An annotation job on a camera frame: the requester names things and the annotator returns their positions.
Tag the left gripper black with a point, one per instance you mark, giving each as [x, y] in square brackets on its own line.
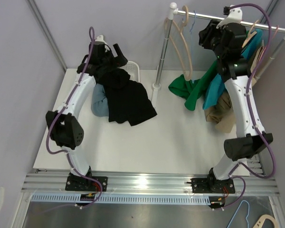
[117, 61]

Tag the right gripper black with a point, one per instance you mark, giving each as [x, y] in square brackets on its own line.
[205, 35]

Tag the black t shirt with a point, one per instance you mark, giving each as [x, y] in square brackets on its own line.
[127, 99]

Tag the beige wooden hanger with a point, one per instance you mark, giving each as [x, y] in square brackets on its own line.
[181, 46]

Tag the light blue wire hanger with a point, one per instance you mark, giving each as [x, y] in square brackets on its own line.
[191, 44]

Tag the teal t shirt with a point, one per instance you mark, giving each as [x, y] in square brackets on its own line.
[217, 87]

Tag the grey-blue t shirt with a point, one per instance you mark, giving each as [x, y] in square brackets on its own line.
[99, 105]

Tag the green t shirt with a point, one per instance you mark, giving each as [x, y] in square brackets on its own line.
[191, 92]

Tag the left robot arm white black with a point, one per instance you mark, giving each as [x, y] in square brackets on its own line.
[65, 134]

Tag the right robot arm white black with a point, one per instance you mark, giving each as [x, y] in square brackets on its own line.
[251, 136]

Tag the beige t shirt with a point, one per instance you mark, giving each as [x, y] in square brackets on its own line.
[222, 113]

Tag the white plastic laundry basket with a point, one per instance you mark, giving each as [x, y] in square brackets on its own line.
[133, 70]

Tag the metal clothes rack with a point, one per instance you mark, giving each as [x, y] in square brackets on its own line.
[156, 86]

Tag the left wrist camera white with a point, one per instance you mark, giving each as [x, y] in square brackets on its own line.
[101, 39]

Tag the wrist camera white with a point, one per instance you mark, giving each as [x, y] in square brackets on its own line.
[101, 39]
[234, 15]

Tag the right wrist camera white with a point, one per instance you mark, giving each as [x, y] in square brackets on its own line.
[234, 15]

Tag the pink wire hanger beige shirt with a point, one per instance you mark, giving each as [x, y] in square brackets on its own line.
[260, 53]

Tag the white slotted cable duct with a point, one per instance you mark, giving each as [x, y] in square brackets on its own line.
[121, 199]

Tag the aluminium mounting rail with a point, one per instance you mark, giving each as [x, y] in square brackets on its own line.
[140, 183]

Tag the blue wire hanger on floor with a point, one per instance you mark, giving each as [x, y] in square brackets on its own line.
[243, 209]

